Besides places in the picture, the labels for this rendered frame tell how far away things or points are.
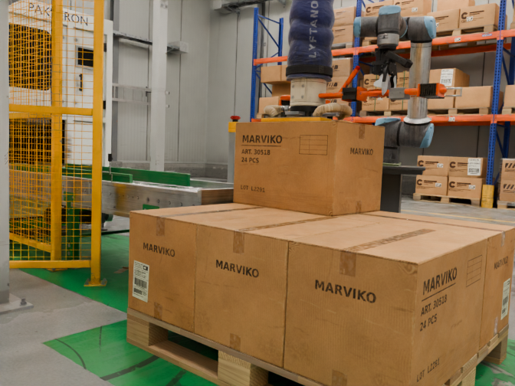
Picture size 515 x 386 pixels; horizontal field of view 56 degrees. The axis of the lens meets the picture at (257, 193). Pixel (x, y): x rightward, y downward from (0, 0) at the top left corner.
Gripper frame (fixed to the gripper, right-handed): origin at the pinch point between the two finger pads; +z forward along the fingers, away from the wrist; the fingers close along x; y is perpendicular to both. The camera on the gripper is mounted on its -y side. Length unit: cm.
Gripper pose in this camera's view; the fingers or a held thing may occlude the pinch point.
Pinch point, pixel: (389, 93)
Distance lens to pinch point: 220.8
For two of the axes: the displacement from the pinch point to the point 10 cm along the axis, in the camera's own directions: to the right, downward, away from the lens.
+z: -0.4, 10.0, 0.8
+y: -7.5, -0.8, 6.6
